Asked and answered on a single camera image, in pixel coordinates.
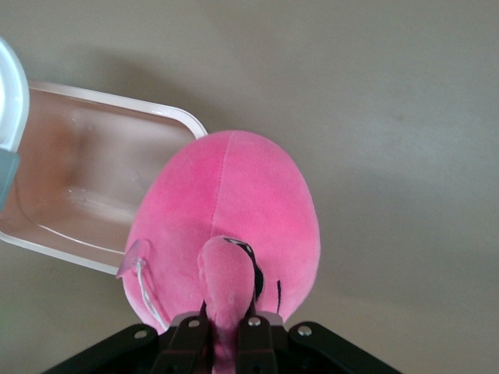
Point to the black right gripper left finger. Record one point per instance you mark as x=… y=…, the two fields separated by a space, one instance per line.
x=179 y=350

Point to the grey lid clip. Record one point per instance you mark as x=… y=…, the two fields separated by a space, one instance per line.
x=6 y=175

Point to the translucent plastic box base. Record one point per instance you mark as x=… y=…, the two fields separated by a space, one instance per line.
x=78 y=175

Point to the pink plush flamingo toy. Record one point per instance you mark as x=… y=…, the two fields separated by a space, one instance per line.
x=234 y=195

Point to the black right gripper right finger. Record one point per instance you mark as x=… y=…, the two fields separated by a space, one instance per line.
x=257 y=350

